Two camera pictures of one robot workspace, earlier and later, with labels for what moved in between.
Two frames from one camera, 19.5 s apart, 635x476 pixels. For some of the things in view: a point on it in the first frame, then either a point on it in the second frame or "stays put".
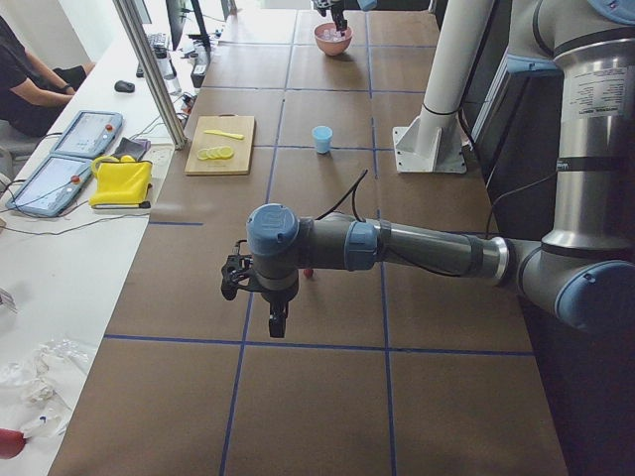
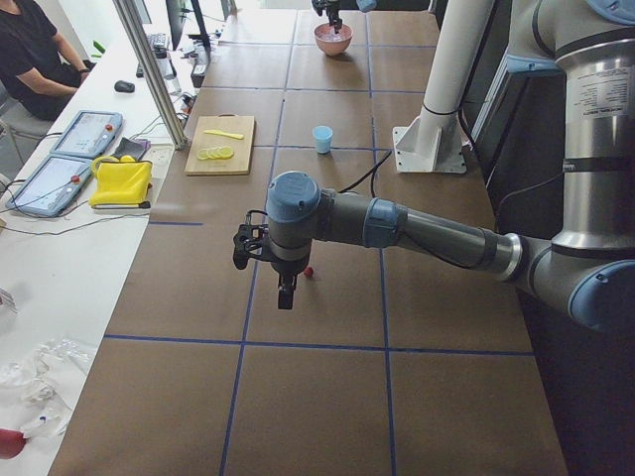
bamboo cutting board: [221, 146] stays put
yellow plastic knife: [217, 132] stays put
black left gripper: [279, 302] → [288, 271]
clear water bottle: [168, 67] stays put
